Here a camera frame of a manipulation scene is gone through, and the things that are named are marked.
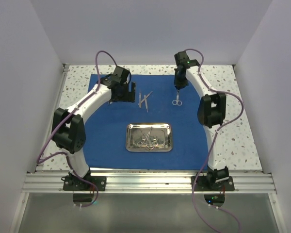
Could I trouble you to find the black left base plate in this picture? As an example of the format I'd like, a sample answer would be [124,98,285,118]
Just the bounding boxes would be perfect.
[61,173,107,191]

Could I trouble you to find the steel instrument tray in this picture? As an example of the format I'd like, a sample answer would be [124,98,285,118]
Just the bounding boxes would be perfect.
[126,123,173,152]

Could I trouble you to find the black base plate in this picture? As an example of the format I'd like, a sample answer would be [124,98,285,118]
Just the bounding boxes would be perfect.
[61,173,107,191]
[191,174,235,192]

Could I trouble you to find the blue cloth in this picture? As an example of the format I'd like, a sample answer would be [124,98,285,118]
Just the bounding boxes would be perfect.
[83,75,208,170]

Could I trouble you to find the steel surgical scissors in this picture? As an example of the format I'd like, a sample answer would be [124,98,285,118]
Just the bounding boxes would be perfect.
[172,90,182,106]

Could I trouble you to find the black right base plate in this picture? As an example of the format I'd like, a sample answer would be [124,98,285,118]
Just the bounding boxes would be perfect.
[191,174,235,192]

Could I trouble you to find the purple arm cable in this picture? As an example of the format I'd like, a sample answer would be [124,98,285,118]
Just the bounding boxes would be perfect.
[36,50,119,208]
[191,48,245,233]

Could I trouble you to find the aluminium front rail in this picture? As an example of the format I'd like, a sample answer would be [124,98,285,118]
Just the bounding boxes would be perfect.
[21,169,276,194]

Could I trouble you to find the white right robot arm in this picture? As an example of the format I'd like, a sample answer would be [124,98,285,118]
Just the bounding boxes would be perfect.
[174,51,229,191]

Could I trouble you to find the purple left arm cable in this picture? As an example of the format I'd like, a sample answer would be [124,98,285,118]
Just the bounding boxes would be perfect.
[36,50,119,208]

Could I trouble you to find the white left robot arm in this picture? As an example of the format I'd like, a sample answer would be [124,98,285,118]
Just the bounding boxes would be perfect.
[51,66,136,191]

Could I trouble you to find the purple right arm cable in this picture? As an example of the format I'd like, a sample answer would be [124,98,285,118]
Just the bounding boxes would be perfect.
[191,48,245,233]

